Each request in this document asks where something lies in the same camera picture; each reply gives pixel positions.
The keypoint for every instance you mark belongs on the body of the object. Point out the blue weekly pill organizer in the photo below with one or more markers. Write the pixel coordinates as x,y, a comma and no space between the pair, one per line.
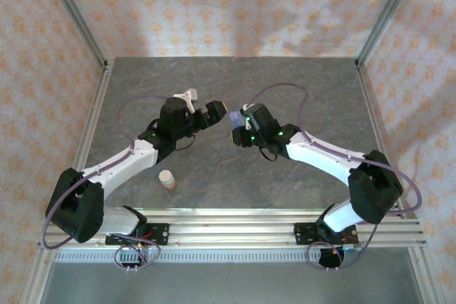
237,119

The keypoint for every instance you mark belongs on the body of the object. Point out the white capped pill bottle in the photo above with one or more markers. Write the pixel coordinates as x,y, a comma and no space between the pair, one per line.
167,179

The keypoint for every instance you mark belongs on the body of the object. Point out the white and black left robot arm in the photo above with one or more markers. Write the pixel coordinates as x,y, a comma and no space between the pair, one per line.
121,165

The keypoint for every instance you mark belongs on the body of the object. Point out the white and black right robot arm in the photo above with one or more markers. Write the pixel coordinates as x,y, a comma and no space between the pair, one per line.
317,156

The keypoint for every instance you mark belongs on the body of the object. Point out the grey metal lower panel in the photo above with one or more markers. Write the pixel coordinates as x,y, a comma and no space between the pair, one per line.
228,282

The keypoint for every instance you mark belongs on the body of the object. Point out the small green circuit board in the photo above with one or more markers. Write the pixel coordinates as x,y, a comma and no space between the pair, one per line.
352,247

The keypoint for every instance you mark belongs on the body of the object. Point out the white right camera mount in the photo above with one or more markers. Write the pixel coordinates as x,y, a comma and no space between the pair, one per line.
245,107

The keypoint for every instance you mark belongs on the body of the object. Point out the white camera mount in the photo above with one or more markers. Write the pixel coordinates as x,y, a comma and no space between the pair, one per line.
245,107
180,96

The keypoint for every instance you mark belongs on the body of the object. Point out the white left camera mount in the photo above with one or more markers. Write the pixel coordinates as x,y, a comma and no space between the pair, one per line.
180,96

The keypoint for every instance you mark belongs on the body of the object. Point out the aluminium table edge rail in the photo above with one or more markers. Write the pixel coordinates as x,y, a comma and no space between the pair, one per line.
228,213

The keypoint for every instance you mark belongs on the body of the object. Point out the aluminium table side rail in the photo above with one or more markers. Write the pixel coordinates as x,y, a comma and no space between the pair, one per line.
370,104
86,140

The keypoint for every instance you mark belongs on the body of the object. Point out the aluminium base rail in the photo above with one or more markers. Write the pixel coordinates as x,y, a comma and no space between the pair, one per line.
228,234

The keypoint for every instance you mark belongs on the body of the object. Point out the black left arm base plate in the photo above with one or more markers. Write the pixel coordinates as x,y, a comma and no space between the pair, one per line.
160,234

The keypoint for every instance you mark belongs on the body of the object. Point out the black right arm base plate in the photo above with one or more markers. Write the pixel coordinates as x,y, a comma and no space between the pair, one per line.
303,234

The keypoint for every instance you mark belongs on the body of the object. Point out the aluminium frame post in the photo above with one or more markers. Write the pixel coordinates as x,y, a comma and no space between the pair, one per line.
77,15
386,15

